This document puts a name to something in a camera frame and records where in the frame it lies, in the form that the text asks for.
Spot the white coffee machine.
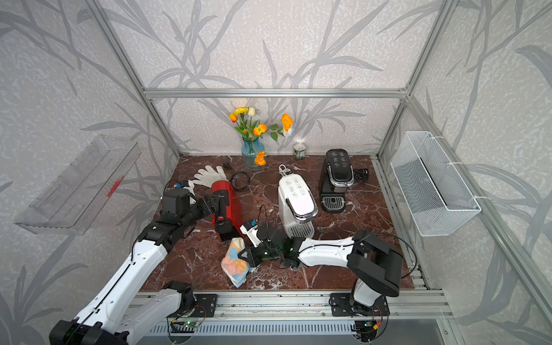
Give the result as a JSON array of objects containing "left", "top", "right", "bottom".
[{"left": 278, "top": 173, "right": 319, "bottom": 239}]

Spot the colourful striped cloth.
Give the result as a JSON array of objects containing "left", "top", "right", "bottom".
[{"left": 221, "top": 237, "right": 250, "bottom": 288}]

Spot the red coffee machine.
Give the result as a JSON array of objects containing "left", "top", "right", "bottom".
[{"left": 211, "top": 181, "right": 243, "bottom": 242}]

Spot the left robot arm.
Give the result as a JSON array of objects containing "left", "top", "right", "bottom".
[{"left": 49, "top": 188, "right": 220, "bottom": 344}]

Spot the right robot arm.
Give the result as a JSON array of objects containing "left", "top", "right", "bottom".
[{"left": 238, "top": 221, "right": 404, "bottom": 307}]

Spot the black coffee machine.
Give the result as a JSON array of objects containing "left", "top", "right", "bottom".
[{"left": 319, "top": 149, "right": 354, "bottom": 214}]

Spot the white work glove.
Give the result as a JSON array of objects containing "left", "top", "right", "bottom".
[{"left": 181, "top": 165, "right": 228, "bottom": 194}]

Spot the blue glass vase with flowers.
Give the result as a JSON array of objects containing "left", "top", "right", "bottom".
[{"left": 228, "top": 106, "right": 294, "bottom": 171}]

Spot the small green can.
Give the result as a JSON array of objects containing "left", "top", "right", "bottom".
[{"left": 293, "top": 142, "right": 306, "bottom": 160}]

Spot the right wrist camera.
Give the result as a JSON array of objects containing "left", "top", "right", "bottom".
[{"left": 240, "top": 219, "right": 261, "bottom": 247}]

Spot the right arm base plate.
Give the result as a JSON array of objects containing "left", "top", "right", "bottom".
[{"left": 329, "top": 293, "right": 389, "bottom": 318}]

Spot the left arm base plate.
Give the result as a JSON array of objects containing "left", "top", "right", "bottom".
[{"left": 166, "top": 294, "right": 218, "bottom": 319}]

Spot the clear plastic wall shelf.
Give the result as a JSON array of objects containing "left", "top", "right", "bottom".
[{"left": 14, "top": 135, "right": 141, "bottom": 235}]

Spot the white wire basket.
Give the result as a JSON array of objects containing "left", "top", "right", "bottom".
[{"left": 390, "top": 132, "right": 481, "bottom": 237}]

